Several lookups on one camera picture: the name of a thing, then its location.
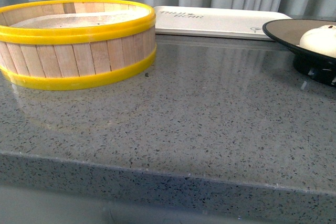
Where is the white steamed bun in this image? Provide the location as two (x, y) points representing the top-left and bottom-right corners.
(299, 25), (335, 58)

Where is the wooden steamer with yellow rims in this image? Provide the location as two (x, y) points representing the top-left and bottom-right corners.
(1, 0), (156, 90)

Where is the brown plate with black rim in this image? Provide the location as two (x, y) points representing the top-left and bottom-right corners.
(262, 19), (335, 87)

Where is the white rectangular tray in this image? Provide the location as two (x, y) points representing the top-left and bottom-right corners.
(154, 6), (290, 40)

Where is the white steamer liner cloth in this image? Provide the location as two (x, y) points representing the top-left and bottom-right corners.
(12, 10), (148, 29)

